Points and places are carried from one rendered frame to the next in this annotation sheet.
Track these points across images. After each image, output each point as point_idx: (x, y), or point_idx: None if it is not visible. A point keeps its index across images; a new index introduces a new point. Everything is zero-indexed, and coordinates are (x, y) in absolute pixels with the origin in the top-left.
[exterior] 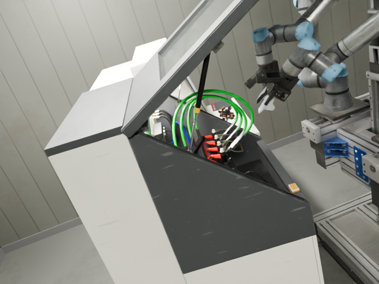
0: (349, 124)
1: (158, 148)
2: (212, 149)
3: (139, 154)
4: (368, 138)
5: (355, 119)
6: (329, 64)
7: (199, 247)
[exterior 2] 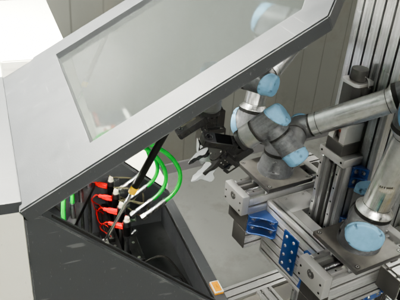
0: (283, 196)
1: (65, 237)
2: (108, 210)
3: (34, 242)
4: (304, 224)
5: (290, 191)
6: (296, 147)
7: None
